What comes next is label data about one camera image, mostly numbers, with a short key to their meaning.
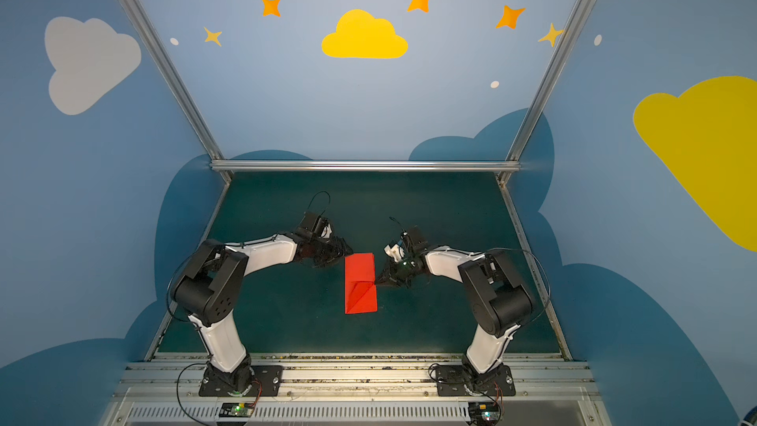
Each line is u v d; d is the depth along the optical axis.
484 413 0.71
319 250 0.83
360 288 0.89
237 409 0.72
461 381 0.74
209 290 0.49
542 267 0.89
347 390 0.73
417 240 0.78
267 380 0.75
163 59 0.85
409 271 0.81
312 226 0.78
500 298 0.49
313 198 0.82
